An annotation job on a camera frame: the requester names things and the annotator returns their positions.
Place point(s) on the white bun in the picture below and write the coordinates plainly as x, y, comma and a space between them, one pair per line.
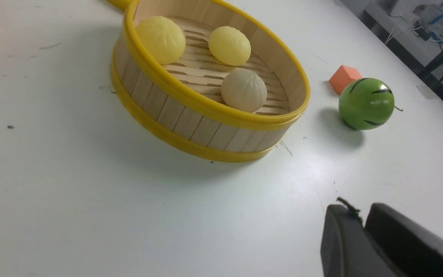
243, 90

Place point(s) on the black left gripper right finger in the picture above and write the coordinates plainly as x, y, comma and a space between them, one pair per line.
408, 248

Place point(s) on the orange foam cube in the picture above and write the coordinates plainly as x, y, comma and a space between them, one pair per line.
343, 76

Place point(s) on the yellow bun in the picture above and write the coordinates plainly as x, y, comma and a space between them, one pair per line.
162, 38
229, 45

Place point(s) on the bamboo steamer tray yellow rim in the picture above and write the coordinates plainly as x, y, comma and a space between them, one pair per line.
180, 103

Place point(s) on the green toy watermelon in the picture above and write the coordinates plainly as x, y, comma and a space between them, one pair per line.
366, 104

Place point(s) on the woven bamboo steamer lid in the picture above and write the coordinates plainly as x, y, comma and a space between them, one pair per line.
119, 4

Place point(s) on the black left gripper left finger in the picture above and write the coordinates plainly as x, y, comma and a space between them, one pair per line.
346, 249

